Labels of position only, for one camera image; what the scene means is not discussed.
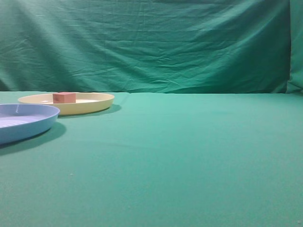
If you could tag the blue plastic plate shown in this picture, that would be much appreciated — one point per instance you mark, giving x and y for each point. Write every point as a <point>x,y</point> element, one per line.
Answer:
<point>22,121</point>

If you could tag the yellow plastic plate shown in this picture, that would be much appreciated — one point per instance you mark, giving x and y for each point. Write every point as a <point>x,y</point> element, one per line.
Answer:
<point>85,103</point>

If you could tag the green table cloth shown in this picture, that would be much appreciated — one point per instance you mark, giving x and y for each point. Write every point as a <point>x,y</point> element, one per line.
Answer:
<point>162,160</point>

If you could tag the pink cube block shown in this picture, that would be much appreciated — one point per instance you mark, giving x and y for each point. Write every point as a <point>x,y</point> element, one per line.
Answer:
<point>64,98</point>

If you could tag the green backdrop cloth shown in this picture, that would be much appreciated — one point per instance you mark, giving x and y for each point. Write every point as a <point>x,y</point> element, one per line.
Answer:
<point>159,46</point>

